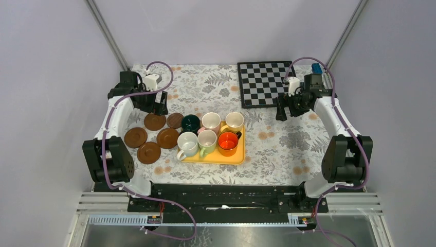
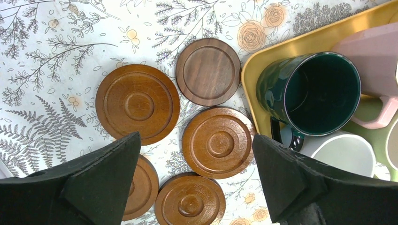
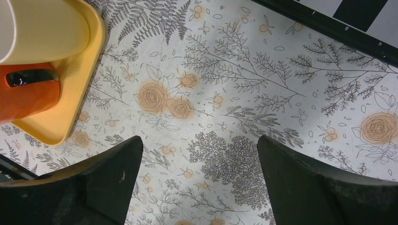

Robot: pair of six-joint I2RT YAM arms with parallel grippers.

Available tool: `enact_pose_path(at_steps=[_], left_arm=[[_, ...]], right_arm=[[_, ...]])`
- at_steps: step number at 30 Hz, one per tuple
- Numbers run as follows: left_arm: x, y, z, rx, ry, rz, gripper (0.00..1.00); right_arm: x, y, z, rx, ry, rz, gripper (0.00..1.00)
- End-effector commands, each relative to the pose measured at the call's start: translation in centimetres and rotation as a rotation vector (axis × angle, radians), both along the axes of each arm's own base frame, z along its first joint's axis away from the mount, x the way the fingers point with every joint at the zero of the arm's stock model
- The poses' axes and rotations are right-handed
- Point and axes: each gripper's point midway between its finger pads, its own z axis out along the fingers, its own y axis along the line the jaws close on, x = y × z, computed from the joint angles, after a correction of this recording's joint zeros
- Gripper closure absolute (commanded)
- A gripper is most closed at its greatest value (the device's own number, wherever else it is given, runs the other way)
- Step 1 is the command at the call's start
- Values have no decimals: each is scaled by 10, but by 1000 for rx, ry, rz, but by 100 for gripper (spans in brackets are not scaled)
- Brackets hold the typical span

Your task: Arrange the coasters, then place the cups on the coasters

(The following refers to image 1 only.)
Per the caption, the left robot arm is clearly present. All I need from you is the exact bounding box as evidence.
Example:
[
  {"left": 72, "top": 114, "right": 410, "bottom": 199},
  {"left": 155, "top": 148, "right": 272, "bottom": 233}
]
[{"left": 82, "top": 70, "right": 168, "bottom": 211}]

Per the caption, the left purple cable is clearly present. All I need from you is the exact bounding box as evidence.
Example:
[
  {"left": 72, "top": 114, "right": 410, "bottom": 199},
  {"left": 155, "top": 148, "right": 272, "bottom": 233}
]
[{"left": 100, "top": 61, "right": 198, "bottom": 241}]

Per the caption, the blue toy block structure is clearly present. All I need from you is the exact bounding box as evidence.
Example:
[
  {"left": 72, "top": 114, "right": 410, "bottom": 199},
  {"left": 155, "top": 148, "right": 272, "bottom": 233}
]
[{"left": 311, "top": 63, "right": 323, "bottom": 75}]

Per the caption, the dark green mug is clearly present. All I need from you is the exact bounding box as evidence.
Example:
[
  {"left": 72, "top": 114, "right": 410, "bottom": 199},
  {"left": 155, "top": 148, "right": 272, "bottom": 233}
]
[{"left": 181, "top": 114, "right": 201, "bottom": 135}]

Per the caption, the black white chessboard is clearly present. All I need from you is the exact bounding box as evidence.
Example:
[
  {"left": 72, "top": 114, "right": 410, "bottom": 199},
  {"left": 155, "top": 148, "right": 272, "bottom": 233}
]
[{"left": 237, "top": 61, "right": 292, "bottom": 109}]

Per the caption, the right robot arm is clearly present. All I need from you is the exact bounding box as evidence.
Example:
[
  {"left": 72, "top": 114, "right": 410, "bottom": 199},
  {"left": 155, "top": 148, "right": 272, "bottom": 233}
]
[{"left": 276, "top": 74, "right": 373, "bottom": 212}]

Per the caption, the orange mug black handle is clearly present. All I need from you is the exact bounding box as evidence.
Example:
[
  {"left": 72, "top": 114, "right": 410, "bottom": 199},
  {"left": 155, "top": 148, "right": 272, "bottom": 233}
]
[{"left": 217, "top": 131, "right": 242, "bottom": 157}]

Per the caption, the pink mug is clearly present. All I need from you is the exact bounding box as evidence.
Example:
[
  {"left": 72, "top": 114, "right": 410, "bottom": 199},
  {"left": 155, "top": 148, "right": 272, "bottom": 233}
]
[{"left": 197, "top": 112, "right": 221, "bottom": 135}]

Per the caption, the yellow plastic tray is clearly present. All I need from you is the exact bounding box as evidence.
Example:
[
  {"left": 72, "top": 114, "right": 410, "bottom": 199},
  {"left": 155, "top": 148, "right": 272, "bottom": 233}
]
[{"left": 181, "top": 125, "right": 246, "bottom": 165}]

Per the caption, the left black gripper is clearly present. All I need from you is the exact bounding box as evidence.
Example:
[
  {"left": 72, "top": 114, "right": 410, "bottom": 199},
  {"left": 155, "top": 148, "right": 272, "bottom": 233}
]
[{"left": 135, "top": 84, "right": 167, "bottom": 116}]

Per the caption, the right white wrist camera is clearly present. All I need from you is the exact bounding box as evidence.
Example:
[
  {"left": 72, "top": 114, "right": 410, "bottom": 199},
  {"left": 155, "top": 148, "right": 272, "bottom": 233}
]
[{"left": 286, "top": 77, "right": 301, "bottom": 97}]

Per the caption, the dark wood grain coaster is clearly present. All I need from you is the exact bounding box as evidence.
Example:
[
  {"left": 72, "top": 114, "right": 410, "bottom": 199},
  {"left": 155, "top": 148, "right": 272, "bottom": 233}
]
[{"left": 167, "top": 113, "right": 184, "bottom": 129}]

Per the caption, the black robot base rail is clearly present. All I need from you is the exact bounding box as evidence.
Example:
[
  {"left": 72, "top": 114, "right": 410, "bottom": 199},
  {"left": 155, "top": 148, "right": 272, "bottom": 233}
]
[{"left": 93, "top": 182, "right": 330, "bottom": 225}]

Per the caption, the white mug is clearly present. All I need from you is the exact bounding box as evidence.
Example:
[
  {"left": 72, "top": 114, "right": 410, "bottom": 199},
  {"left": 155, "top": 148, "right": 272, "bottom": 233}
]
[{"left": 176, "top": 132, "right": 199, "bottom": 161}]

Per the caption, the brown coaster bottom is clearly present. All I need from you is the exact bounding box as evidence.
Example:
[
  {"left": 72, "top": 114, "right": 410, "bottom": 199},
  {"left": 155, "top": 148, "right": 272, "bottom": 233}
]
[{"left": 137, "top": 142, "right": 161, "bottom": 164}]

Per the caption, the floral tablecloth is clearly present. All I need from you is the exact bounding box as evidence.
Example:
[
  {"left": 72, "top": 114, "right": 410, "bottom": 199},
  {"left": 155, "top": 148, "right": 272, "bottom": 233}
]
[{"left": 130, "top": 64, "right": 330, "bottom": 185}]

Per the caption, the light green mug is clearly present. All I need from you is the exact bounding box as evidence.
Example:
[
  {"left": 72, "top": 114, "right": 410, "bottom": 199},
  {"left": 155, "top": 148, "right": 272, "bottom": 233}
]
[{"left": 197, "top": 130, "right": 217, "bottom": 158}]

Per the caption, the brown coaster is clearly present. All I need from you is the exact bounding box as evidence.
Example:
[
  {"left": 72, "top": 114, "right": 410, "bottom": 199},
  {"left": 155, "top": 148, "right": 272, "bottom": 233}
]
[
  {"left": 156, "top": 128, "right": 179, "bottom": 149},
  {"left": 124, "top": 127, "right": 148, "bottom": 148},
  {"left": 137, "top": 142, "right": 161, "bottom": 164},
  {"left": 144, "top": 113, "right": 166, "bottom": 131}
]

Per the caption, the yellow mug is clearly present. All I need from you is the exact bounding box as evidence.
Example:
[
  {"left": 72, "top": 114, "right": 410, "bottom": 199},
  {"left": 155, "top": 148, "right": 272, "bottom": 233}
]
[{"left": 220, "top": 112, "right": 244, "bottom": 133}]

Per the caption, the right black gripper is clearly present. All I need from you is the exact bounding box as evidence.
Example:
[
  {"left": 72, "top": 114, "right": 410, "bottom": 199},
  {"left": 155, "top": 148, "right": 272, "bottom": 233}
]
[{"left": 275, "top": 90, "right": 310, "bottom": 122}]

